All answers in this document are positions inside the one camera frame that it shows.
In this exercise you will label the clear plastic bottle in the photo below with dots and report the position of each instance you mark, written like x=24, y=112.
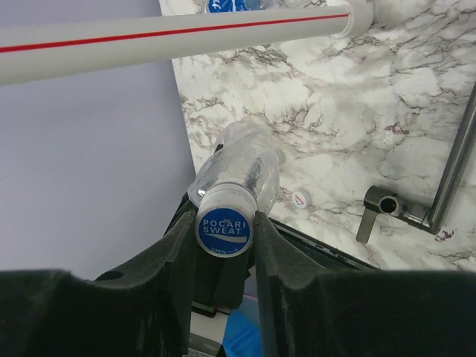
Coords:
x=244, y=155

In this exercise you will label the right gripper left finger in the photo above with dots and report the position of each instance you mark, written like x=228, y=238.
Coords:
x=140, y=308

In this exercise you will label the white PVC pipe stand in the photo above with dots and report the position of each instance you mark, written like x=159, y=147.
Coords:
x=30, y=53

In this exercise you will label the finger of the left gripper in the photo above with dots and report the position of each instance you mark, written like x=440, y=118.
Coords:
x=213, y=279

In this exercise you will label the green white bottle cap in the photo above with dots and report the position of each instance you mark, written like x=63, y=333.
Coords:
x=281, y=156

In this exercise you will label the blue label plastic bottle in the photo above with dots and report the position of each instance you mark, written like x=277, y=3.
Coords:
x=228, y=6

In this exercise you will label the blue Pocari Sweat cap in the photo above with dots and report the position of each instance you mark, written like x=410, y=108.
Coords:
x=224, y=220

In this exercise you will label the dark metal faucet handle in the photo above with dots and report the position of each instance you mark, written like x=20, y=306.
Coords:
x=426, y=206

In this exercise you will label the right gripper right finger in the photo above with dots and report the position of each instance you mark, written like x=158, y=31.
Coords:
x=308, y=310

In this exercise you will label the red white bottle cap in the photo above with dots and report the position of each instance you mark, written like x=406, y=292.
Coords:
x=301, y=198

